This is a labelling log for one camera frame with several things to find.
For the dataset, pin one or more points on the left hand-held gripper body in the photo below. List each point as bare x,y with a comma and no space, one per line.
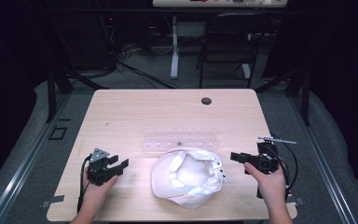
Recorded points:
98,172

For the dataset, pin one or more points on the person's right hand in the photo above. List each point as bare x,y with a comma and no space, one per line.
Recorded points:
272,186

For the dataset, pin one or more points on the dark round table grommet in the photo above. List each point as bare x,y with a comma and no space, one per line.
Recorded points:
206,101

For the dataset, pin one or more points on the grey tape strip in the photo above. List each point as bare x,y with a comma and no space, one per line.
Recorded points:
296,201
52,200

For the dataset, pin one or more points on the person's left hand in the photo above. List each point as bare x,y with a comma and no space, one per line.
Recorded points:
94,193

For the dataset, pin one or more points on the white background desk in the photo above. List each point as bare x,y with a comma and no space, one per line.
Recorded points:
174,46

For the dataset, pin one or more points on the clear plastic rack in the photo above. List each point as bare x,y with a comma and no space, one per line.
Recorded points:
167,140

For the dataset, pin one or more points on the black folding chair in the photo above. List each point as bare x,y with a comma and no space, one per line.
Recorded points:
227,46

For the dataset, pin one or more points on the black metal stand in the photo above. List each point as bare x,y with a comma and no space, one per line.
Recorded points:
52,93
306,99

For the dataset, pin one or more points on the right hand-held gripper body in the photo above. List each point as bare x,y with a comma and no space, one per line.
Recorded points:
267,161

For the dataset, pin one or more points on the white cap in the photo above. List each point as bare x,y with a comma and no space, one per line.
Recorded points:
188,177

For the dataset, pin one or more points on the aluminium floor rail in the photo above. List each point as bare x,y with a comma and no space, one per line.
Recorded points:
323,168
21,174

